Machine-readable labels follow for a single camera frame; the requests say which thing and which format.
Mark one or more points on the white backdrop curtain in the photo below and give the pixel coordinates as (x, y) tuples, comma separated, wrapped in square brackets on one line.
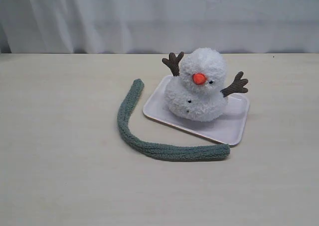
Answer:
[(159, 26)]

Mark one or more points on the green fuzzy scarf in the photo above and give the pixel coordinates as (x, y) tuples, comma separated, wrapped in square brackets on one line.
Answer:
[(160, 151)]

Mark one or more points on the white plush snowman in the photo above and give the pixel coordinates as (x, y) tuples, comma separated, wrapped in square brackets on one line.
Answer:
[(197, 90)]

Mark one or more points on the white plastic tray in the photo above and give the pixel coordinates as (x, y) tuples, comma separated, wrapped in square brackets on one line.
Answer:
[(227, 129)]

